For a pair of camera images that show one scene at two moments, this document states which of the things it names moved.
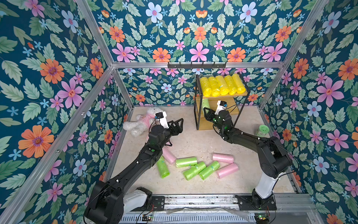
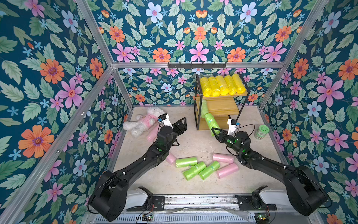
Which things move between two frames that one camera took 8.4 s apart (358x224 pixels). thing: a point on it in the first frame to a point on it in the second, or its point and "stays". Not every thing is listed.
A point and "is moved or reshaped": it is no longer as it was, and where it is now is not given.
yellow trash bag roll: x=239 y=87 stays
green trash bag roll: x=163 y=171 is moved or reshaped
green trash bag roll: x=186 y=162 stays
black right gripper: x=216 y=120 to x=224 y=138
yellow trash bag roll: x=214 y=86 stays
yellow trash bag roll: x=230 y=85 stays
